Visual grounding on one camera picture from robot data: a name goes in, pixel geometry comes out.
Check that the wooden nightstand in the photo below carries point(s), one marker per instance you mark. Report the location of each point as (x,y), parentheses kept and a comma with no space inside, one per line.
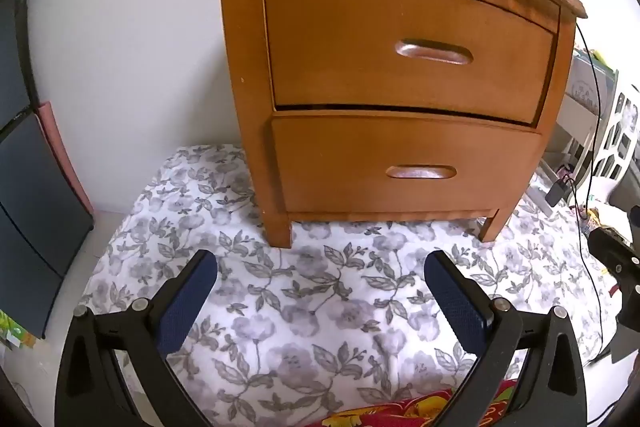
(240,57)

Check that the dark blue panel cabinet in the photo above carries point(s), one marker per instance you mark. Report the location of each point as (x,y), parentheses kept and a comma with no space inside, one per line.
(35,207)

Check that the cream cloth bag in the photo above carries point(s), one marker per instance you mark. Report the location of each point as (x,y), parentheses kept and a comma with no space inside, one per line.
(612,219)

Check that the grey floral blanket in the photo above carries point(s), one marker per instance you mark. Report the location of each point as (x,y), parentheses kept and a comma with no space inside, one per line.
(300,307)

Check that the pink board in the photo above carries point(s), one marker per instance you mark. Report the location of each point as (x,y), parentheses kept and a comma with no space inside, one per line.
(62,147)

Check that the green printed packet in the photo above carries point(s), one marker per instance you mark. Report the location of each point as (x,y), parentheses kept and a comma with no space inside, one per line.
(12,332)

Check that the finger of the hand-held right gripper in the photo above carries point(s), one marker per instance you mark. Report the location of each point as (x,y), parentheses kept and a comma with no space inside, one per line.
(612,249)

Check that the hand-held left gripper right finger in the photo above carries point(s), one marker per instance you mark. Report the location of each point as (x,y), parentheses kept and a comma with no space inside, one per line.
(457,302)

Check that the white openwork basket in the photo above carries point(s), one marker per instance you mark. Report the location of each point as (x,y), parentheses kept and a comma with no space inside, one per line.
(620,132)

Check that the black charger adapter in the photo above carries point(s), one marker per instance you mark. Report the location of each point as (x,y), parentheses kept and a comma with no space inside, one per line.
(556,193)

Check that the wooden drawer with tall front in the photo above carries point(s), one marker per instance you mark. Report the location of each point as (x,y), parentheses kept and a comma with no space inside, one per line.
(340,167)

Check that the red floral quilt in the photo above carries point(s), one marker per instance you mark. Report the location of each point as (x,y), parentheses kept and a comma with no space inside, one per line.
(400,412)

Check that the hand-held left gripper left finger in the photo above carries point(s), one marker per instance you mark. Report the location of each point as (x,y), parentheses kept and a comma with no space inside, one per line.
(187,302)

